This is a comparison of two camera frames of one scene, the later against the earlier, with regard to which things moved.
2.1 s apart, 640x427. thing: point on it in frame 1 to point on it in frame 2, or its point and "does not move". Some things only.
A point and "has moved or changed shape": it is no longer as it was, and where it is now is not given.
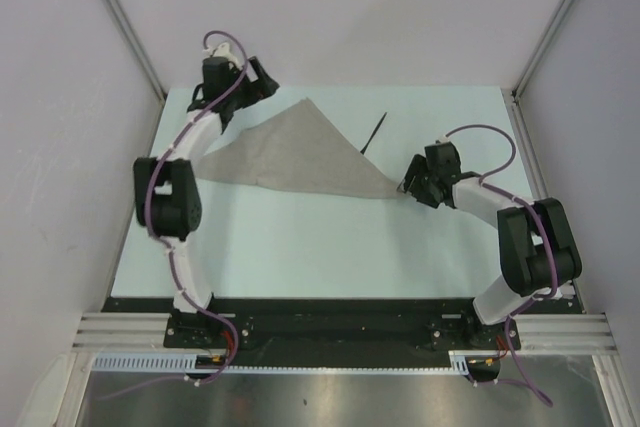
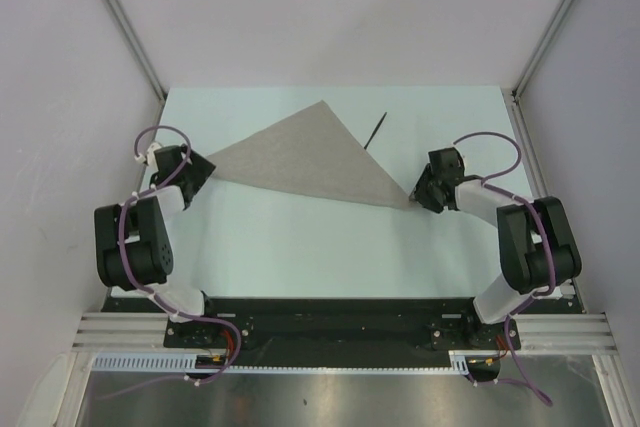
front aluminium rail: (121, 332) does not move
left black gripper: (258, 89) to (200, 169)
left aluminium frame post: (120, 15) does not move
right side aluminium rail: (528, 155) does not move
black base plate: (275, 332) does not move
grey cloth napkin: (295, 150) has moved or changed shape
